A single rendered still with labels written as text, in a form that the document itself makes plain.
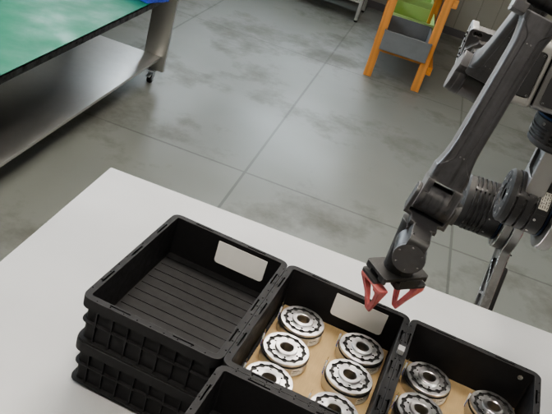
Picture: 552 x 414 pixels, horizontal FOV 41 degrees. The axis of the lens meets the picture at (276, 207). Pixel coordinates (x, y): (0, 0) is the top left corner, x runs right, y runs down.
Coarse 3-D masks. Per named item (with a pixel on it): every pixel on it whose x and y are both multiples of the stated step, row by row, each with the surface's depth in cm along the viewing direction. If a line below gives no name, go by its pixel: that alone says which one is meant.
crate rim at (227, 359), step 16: (288, 272) 165; (304, 272) 167; (272, 288) 158; (336, 288) 165; (256, 320) 147; (240, 336) 142; (400, 336) 158; (240, 368) 134; (272, 384) 133; (384, 384) 141; (304, 400) 131
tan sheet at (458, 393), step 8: (400, 376) 160; (400, 384) 158; (456, 384) 163; (400, 392) 156; (456, 392) 161; (464, 392) 161; (472, 392) 162; (392, 400) 153; (448, 400) 158; (456, 400) 158; (464, 400) 159; (440, 408) 155; (448, 408) 155; (456, 408) 156
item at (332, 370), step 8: (336, 360) 154; (344, 360) 155; (328, 368) 151; (336, 368) 152; (360, 368) 154; (328, 376) 149; (336, 376) 150; (368, 376) 152; (336, 384) 147; (344, 384) 148; (352, 384) 149; (360, 384) 149; (368, 384) 150; (344, 392) 147; (352, 392) 147; (360, 392) 147; (368, 392) 149
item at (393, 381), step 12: (420, 324) 161; (408, 336) 156; (444, 336) 160; (408, 348) 153; (480, 348) 160; (504, 360) 158; (396, 372) 145; (528, 372) 157; (396, 384) 142; (540, 384) 154; (384, 396) 138; (384, 408) 135
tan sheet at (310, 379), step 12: (276, 324) 164; (324, 324) 169; (264, 336) 159; (324, 336) 165; (336, 336) 166; (312, 348) 160; (324, 348) 161; (252, 360) 152; (312, 360) 157; (324, 360) 158; (384, 360) 164; (312, 372) 154; (300, 384) 149; (312, 384) 150; (372, 384) 155; (312, 396) 147; (360, 408) 148
